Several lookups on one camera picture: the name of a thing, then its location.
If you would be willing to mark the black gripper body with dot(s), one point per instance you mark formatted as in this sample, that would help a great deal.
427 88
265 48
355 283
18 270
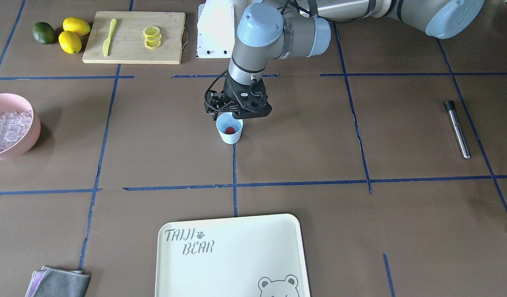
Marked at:
229 88

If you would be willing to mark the red strawberry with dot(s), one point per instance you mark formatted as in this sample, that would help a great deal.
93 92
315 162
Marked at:
230 130

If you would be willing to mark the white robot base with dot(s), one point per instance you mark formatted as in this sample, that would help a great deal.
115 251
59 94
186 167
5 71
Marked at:
216 29

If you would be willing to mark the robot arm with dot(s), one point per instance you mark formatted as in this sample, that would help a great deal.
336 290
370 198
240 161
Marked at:
252 32

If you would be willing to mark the light blue cup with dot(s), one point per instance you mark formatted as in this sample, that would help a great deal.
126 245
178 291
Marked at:
225 120

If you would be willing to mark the ice cubes in bowl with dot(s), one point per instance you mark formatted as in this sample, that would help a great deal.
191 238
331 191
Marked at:
13 127

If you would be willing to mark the lemon slices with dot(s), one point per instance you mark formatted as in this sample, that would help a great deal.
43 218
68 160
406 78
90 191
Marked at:
152 37

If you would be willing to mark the wooden cutting board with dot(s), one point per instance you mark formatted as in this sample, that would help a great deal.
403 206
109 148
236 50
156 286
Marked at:
127 45

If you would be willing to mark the yellow plastic knife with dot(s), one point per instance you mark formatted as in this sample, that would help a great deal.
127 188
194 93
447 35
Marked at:
107 41

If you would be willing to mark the cream bear tray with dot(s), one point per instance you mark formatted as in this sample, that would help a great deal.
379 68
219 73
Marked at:
252 256

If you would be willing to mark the yellow lemon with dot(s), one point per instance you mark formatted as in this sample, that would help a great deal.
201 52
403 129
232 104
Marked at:
70 42
77 25

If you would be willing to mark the steel muddler black tip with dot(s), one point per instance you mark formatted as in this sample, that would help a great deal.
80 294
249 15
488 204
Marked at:
459 135

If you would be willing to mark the green avocado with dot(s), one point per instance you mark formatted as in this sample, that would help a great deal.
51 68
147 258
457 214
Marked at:
44 34

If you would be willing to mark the pink bowl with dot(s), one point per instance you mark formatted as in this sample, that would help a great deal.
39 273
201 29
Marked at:
14 102

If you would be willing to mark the grey folded cloth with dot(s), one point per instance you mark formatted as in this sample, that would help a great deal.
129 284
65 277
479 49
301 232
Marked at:
52 282

